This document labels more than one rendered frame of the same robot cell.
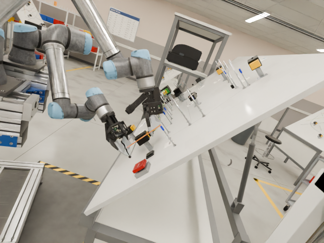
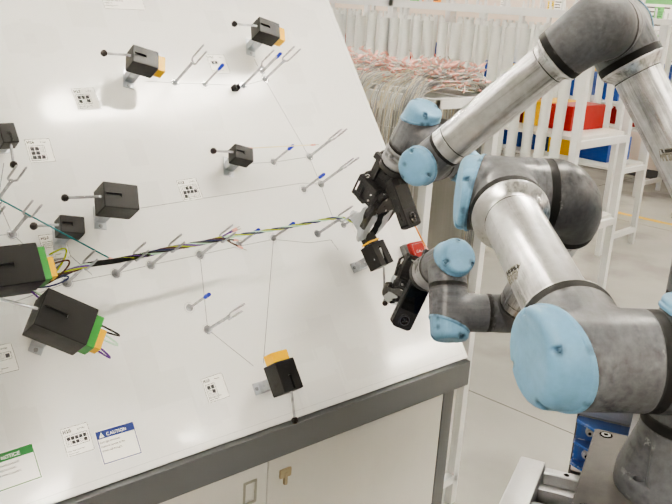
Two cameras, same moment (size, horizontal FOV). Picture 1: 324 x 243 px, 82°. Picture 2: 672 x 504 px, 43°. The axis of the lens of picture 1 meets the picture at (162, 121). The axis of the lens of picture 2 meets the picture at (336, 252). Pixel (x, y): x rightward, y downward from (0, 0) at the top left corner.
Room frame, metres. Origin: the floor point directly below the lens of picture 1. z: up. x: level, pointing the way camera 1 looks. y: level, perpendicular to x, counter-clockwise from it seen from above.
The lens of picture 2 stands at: (2.09, 1.37, 1.68)
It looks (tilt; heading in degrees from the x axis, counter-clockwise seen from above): 16 degrees down; 228
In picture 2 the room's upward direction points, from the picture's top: 4 degrees clockwise
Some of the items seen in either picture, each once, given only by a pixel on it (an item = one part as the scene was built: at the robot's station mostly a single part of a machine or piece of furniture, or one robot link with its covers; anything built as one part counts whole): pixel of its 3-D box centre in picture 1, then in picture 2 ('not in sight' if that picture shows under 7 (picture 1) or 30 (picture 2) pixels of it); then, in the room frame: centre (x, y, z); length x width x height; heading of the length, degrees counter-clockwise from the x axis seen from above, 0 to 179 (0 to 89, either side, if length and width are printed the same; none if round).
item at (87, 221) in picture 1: (126, 151); (273, 437); (1.13, 0.16, 0.83); 1.18 x 0.05 x 0.06; 1
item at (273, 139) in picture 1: (264, 151); not in sight; (3.90, -2.31, 0.34); 0.58 x 0.55 x 0.69; 166
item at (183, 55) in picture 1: (183, 55); not in sight; (1.96, 0.02, 1.56); 0.30 x 0.23 x 0.19; 93
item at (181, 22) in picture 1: (168, 113); not in sight; (2.07, -0.03, 0.93); 0.61 x 0.50 x 1.85; 1
